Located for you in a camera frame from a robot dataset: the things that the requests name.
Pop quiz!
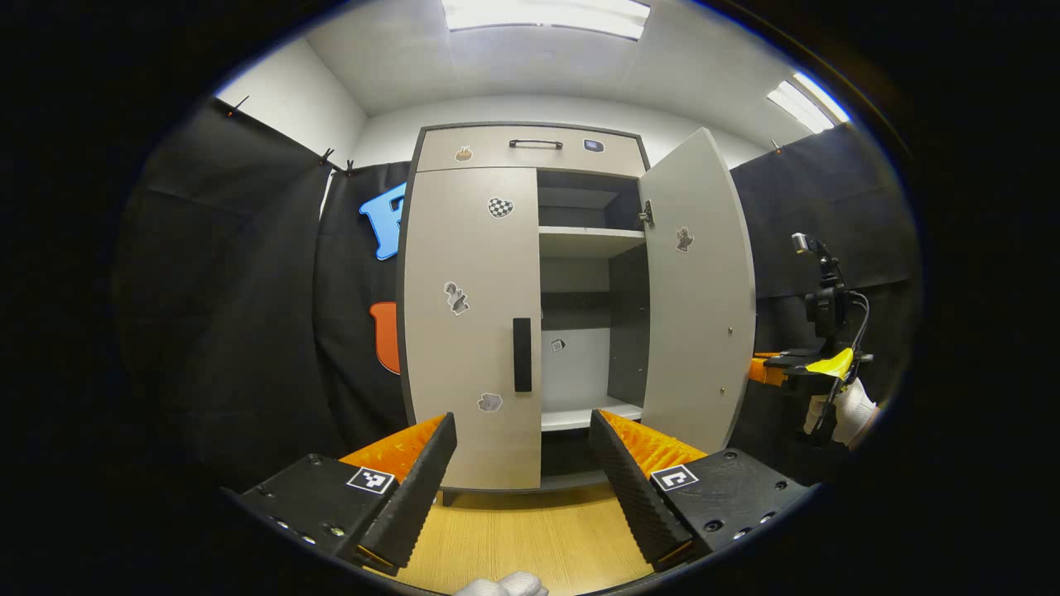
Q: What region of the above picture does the narrow ceiling light panel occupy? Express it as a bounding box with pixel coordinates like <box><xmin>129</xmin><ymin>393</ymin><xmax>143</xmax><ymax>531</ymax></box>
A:
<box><xmin>766</xmin><ymin>72</ymin><xmax>851</xmax><ymax>135</ymax></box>

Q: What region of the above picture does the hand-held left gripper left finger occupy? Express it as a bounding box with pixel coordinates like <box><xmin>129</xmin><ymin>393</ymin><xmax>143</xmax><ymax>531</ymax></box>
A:
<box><xmin>222</xmin><ymin>411</ymin><xmax>458</xmax><ymax>578</ymax></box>

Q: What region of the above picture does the beige shoe cabinet door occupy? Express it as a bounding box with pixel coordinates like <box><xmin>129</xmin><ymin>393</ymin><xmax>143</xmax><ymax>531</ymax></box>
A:
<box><xmin>638</xmin><ymin>127</ymin><xmax>757</xmax><ymax>454</ymax></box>
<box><xmin>402</xmin><ymin>167</ymin><xmax>543</xmax><ymax>491</ymax></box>

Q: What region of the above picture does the black backdrop cloth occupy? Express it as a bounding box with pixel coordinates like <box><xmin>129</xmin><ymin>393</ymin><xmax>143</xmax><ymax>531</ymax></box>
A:
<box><xmin>112</xmin><ymin>98</ymin><xmax>922</xmax><ymax>497</ymax></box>

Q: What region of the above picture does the beige double-door shoe cabinet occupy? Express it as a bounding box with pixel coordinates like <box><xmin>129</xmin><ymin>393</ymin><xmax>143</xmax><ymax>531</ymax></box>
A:
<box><xmin>396</xmin><ymin>122</ymin><xmax>651</xmax><ymax>507</ymax></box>

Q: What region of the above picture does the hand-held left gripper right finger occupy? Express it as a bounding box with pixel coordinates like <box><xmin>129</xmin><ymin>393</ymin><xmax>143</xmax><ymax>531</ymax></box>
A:
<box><xmin>589</xmin><ymin>408</ymin><xmax>812</xmax><ymax>574</ymax></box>

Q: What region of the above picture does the wide ceiling light panel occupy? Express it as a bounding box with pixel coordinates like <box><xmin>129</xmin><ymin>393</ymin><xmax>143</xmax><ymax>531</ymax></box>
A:
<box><xmin>441</xmin><ymin>0</ymin><xmax>651</xmax><ymax>41</ymax></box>

